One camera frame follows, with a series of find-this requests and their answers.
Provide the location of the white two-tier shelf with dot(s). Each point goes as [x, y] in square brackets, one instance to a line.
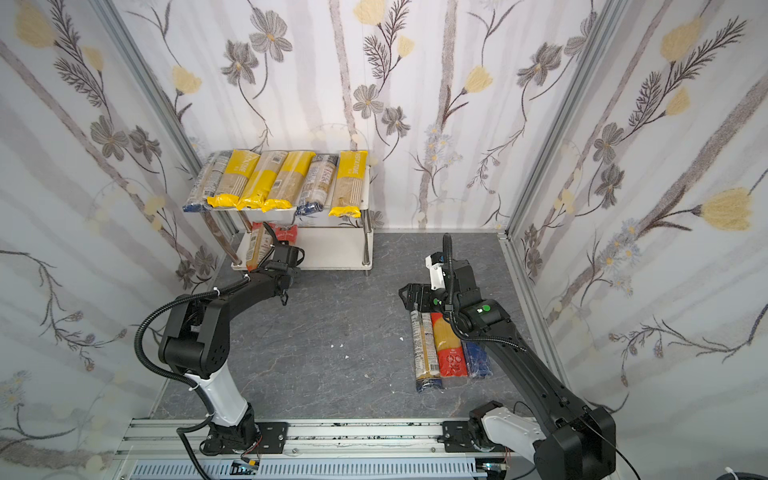
[330, 243]

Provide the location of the red Barilla spaghetti bag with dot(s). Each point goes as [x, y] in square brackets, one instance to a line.
[450, 353]

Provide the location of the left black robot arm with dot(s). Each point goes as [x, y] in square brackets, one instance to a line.
[196, 345]

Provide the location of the yellow band spaghetti bag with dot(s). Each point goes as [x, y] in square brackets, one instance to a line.
[261, 181]

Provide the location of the long yellow spaghetti bag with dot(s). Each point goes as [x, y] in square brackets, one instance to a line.
[350, 181]

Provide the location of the blue gold spaghetti bag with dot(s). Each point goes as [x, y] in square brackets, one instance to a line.
[426, 366]
[316, 187]

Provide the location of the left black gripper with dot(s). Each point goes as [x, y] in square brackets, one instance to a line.
[276, 255]

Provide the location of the red spaghetti bag white label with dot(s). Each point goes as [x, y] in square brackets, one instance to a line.
[259, 245]

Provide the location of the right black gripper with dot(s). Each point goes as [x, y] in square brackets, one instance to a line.
[447, 279]

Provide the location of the yellow spaghetti bag barcode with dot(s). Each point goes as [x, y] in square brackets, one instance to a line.
[288, 184]

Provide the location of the clear grey labelled spaghetti bag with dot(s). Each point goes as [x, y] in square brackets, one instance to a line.
[207, 182]

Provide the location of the yellow Pastatime spaghetti bag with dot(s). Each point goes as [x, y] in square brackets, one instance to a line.
[238, 170]

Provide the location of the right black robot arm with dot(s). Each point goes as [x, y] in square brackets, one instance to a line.
[565, 438]

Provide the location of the blue Barilla spaghetti box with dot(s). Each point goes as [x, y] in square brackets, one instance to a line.
[477, 360]

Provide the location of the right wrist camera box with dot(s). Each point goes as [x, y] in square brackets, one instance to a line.
[434, 264]

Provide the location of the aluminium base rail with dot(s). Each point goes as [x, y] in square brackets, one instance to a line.
[417, 448]

